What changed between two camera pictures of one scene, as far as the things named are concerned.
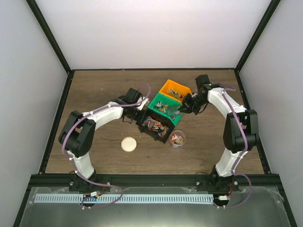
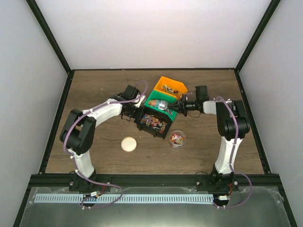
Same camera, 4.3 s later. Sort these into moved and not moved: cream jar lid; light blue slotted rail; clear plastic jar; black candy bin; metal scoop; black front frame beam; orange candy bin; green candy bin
Moved: black candy bin; green candy bin; metal scoop; orange candy bin
Not moved: black front frame beam; clear plastic jar; light blue slotted rail; cream jar lid
